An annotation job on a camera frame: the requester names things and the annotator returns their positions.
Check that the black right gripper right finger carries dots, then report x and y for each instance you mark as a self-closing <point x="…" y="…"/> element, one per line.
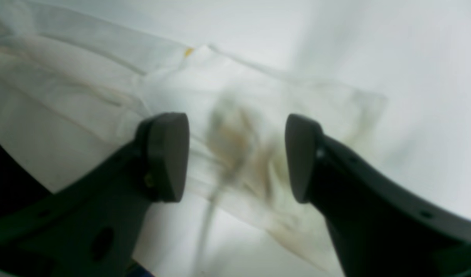
<point x="378" y="229"/>

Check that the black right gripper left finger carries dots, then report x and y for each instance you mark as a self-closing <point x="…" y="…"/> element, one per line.
<point x="90" y="228"/>

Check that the white printed T-shirt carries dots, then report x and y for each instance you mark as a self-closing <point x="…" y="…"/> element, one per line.
<point x="73" y="89"/>

